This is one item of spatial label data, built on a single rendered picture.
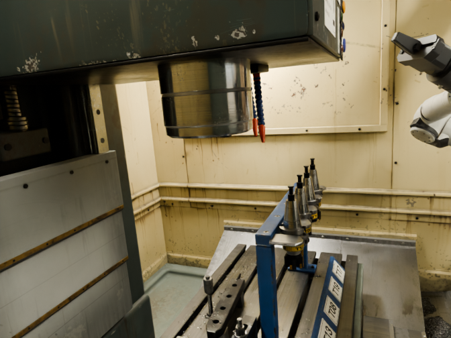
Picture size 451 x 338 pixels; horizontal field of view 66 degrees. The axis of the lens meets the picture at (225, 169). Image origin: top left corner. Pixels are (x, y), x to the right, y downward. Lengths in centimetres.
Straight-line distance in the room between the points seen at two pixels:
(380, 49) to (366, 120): 28
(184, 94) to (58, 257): 56
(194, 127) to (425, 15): 120
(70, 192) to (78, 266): 20
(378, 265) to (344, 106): 68
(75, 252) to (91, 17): 61
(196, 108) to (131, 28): 15
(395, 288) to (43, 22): 143
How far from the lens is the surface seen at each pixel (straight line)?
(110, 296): 114
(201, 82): 55
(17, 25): 72
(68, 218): 95
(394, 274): 162
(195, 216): 191
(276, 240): 82
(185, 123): 56
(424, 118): 122
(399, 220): 168
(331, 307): 110
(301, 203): 95
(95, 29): 60
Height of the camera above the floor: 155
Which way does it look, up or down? 12 degrees down
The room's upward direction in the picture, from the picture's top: 4 degrees counter-clockwise
